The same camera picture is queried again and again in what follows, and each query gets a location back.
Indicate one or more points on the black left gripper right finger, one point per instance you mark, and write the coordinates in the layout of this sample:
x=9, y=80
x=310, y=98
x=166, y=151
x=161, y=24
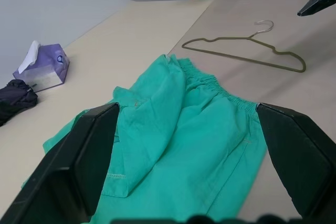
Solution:
x=302, y=161

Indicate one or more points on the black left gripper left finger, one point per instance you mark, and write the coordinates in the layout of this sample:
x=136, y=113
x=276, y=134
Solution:
x=65, y=169

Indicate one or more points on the teal green garment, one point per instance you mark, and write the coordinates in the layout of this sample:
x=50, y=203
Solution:
x=183, y=142

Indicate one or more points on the olive green velvet hanger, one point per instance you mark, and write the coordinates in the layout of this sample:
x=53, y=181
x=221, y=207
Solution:
x=262, y=63

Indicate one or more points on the black crumpled cloth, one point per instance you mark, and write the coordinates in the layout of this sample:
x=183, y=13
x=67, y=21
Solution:
x=15, y=98

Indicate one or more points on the purple tissue box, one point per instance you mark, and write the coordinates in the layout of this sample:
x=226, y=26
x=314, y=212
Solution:
x=50, y=64

